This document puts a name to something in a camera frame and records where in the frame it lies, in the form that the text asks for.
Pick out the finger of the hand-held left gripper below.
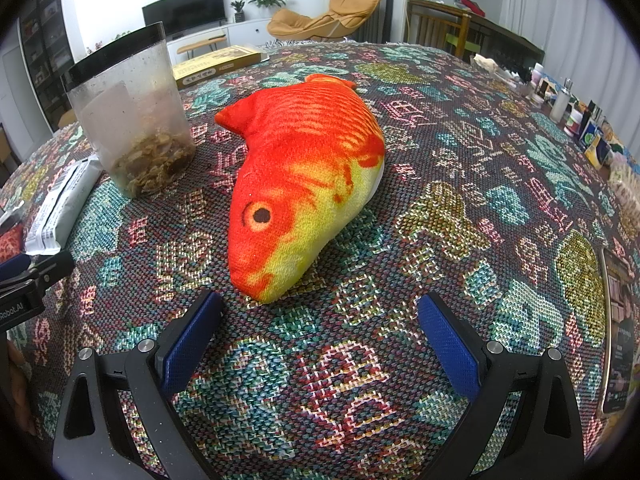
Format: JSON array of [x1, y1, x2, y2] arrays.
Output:
[[0, 254, 31, 283], [27, 250, 76, 288]]

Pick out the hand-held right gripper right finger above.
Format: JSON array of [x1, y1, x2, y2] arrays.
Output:
[[417, 291, 586, 480]]

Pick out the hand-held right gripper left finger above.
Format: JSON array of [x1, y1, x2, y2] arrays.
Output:
[[51, 288, 224, 480]]

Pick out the white snack packet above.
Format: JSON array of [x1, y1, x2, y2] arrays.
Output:
[[25, 155, 103, 253]]

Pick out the orange plush fish toy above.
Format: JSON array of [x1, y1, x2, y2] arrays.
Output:
[[215, 74, 386, 305]]

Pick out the person's left hand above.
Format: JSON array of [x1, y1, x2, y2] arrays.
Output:
[[6, 342, 36, 436]]

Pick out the floral printed cloth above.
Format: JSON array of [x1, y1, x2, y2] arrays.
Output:
[[0, 225, 26, 261]]

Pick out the dark grey shiny bag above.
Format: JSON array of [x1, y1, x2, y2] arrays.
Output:
[[0, 201, 25, 227]]

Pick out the clear jar with black lid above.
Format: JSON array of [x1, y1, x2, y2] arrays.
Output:
[[61, 21, 197, 198]]

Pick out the dark framed board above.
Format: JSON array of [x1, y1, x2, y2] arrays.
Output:
[[600, 247, 640, 416]]

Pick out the black glass display cabinet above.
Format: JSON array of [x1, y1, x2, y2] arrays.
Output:
[[17, 0, 76, 131]]

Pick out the row of bottles and packets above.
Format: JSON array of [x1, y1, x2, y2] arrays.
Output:
[[475, 55, 640, 196]]

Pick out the yellow flat cardboard box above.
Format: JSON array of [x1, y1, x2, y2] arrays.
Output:
[[172, 45, 271, 92]]

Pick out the wooden coffee table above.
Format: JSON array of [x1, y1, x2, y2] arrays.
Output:
[[177, 35, 228, 58]]

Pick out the black flat television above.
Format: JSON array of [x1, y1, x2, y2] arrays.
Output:
[[142, 0, 226, 38]]

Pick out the green seat cushion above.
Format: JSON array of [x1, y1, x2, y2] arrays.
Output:
[[445, 30, 481, 53]]

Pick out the white television cabinet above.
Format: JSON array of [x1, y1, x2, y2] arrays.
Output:
[[165, 17, 273, 61]]

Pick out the dark wooden bench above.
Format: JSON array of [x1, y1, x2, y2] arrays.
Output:
[[405, 0, 546, 68]]

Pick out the orange rocking chair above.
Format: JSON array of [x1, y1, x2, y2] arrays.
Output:
[[267, 0, 382, 43]]

